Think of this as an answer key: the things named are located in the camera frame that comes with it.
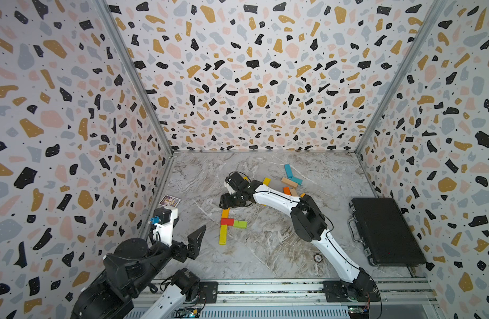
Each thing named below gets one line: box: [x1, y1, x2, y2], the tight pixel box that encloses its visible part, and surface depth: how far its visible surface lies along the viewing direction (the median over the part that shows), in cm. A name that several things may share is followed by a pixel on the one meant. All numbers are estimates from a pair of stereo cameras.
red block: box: [220, 217, 235, 226], surface depth 94 cm
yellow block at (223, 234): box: [218, 223, 228, 246], surface depth 89 cm
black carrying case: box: [347, 198, 427, 267], surface depth 85 cm
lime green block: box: [233, 219, 248, 229], surface depth 93 cm
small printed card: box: [158, 194, 181, 209], surface depth 99 cm
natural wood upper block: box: [281, 176, 299, 189], surface depth 109 cm
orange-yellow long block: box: [221, 207, 230, 219], surface depth 96 cm
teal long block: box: [284, 163, 294, 179], surface depth 115 cm
